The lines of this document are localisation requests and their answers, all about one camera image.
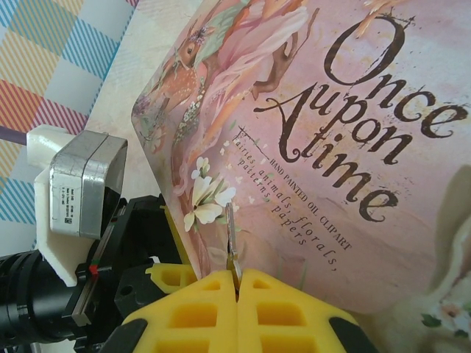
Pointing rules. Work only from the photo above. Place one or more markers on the small silver key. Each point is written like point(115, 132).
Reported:
point(232, 235)

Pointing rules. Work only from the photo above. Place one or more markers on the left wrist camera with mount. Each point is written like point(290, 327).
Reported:
point(73, 184)

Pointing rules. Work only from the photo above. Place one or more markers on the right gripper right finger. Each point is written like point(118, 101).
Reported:
point(287, 316)

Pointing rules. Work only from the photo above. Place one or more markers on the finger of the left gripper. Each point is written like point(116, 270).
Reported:
point(173, 277)
point(141, 228)

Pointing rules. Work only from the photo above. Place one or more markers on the pink illustrated tin box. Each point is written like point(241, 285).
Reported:
point(331, 147)

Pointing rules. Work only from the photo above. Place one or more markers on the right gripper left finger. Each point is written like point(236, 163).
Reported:
point(191, 316)

